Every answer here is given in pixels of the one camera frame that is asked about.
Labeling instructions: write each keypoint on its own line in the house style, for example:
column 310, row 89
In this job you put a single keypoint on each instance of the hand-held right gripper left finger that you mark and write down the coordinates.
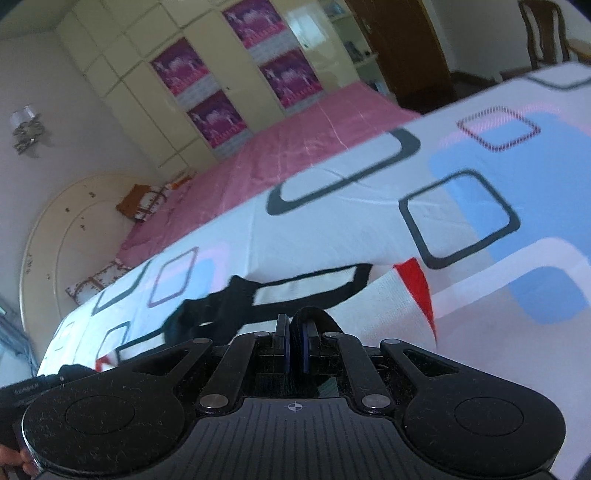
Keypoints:
column 287, row 344

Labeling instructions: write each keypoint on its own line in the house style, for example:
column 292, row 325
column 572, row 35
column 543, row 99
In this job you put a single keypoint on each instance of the open wall shelf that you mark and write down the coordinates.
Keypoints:
column 353, row 50

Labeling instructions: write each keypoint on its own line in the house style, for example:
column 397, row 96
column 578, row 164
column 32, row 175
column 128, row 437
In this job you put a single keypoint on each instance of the light wooden table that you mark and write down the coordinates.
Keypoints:
column 581, row 51

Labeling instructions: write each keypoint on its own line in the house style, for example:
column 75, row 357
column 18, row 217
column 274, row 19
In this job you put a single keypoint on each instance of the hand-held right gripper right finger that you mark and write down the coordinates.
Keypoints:
column 304, row 346

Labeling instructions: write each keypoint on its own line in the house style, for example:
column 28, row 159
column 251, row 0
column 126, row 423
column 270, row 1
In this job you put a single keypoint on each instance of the white patterned bedsheet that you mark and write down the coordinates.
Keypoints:
column 461, row 138

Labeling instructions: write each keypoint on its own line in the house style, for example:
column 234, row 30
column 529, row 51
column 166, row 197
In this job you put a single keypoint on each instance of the wall lamp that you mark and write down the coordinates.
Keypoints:
column 27, row 131

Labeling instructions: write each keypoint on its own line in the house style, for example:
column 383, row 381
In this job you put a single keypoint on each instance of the patterned pillow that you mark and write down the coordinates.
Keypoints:
column 97, row 284

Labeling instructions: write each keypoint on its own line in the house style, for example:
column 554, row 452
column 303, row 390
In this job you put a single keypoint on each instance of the purple wall poster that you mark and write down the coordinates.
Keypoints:
column 219, row 119
column 178, row 67
column 254, row 23
column 291, row 78

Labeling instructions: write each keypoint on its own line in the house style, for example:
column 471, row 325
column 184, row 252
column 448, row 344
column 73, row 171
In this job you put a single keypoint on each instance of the striped knit sweater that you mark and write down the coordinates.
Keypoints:
column 392, row 314

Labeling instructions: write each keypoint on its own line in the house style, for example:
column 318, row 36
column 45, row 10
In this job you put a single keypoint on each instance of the pink bedsheet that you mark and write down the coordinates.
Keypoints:
column 300, row 138

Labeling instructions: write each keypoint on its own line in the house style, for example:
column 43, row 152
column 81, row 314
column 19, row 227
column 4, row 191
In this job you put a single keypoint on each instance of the blue curtain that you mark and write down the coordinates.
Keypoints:
column 14, row 339

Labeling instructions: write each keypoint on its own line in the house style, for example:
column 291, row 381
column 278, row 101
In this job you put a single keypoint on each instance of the dark wooden chair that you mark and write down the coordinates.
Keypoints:
column 545, row 32

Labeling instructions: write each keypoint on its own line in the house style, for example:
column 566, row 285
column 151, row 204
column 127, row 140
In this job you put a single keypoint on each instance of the brown and white cushion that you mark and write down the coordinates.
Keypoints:
column 136, row 203

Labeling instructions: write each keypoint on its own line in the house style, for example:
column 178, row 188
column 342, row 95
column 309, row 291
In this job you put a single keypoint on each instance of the person's left hand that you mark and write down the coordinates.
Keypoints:
column 11, row 458

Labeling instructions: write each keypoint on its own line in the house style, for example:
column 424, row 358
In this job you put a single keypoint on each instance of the cream wardrobe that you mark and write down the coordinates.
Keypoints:
column 120, row 69

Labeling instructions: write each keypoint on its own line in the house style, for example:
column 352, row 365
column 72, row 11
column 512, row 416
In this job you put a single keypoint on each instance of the dark wooden door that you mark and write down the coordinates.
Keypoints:
column 401, row 50

